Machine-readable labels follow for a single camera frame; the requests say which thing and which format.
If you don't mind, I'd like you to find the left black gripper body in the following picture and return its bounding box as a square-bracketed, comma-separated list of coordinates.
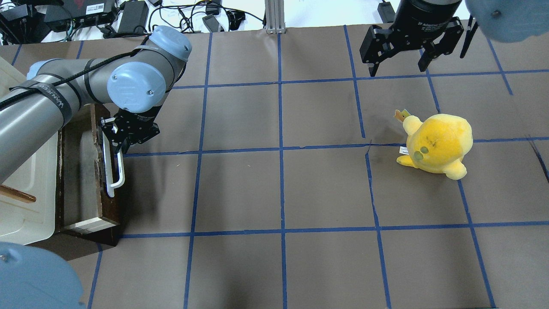
[114, 108, 160, 146]

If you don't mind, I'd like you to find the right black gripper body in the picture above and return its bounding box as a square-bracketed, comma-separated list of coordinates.
[369, 0, 465, 54]

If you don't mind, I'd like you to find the white drawer handle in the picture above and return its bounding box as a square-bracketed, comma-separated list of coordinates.
[100, 117, 126, 198]

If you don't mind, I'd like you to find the dark wooden drawer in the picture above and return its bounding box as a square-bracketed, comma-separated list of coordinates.
[57, 104, 121, 247]

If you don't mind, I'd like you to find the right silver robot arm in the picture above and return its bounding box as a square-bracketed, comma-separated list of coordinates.
[359, 0, 548, 77]

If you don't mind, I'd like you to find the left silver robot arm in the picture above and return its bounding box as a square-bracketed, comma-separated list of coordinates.
[0, 26, 193, 182]

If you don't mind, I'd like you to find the yellow plush dinosaur toy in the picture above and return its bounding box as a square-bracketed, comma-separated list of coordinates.
[395, 109, 474, 180]

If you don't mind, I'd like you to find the wooden stick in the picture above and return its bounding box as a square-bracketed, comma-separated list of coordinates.
[0, 185, 36, 203]

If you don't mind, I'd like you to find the black power adapter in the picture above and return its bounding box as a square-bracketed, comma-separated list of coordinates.
[117, 0, 149, 34]

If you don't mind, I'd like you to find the black electronics box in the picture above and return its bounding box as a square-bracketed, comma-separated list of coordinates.
[44, 0, 118, 33]

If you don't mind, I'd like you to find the dark wooden cabinet frame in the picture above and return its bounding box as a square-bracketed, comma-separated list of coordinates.
[31, 128, 121, 261]

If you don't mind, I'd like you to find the black braided cable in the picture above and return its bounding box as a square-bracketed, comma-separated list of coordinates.
[0, 36, 151, 110]

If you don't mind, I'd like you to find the aluminium profile post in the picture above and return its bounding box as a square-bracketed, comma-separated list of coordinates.
[264, 0, 286, 34]

